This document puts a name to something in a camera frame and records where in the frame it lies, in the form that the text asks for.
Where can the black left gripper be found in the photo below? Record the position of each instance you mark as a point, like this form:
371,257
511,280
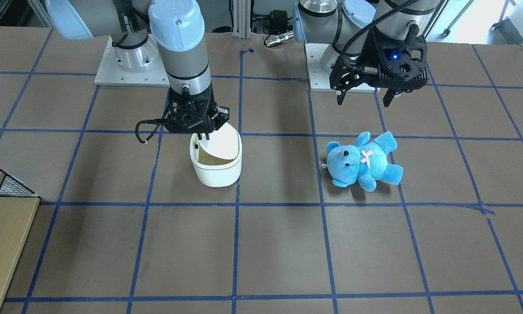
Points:
371,54

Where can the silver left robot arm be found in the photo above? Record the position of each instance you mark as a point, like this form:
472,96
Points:
346,25

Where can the blue plush teddy bear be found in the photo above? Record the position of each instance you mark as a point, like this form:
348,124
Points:
364,162

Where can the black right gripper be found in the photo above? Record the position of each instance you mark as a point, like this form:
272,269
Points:
220,116

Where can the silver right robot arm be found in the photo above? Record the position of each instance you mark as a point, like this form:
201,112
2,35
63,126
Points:
177,27

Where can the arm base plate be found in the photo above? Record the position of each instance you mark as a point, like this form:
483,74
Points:
319,61
140,66

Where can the white trash can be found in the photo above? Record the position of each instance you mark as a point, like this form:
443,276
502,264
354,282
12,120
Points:
218,162

